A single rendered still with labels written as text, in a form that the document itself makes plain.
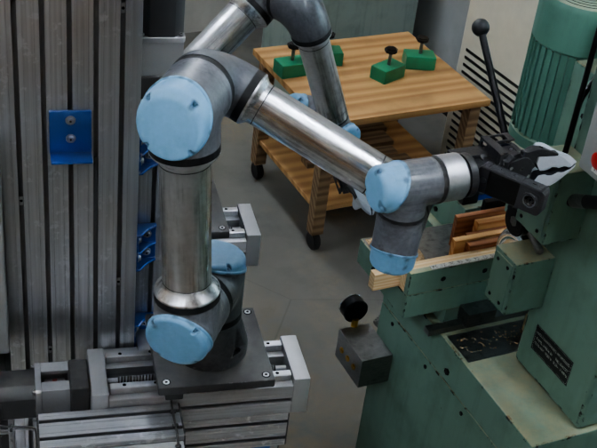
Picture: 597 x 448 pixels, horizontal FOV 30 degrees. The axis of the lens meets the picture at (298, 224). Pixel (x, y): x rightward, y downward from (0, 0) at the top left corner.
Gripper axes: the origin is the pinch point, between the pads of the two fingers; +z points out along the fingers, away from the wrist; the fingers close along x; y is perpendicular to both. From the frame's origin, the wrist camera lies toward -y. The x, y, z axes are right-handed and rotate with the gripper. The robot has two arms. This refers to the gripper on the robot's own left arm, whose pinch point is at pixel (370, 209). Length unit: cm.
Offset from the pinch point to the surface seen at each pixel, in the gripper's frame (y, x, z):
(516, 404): -47, 11, 65
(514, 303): -59, 10, 49
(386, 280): -43, 26, 34
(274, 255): 102, -14, -32
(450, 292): -42, 12, 39
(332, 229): 106, -40, -39
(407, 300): -42, 22, 39
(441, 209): -30.7, -0.1, 16.0
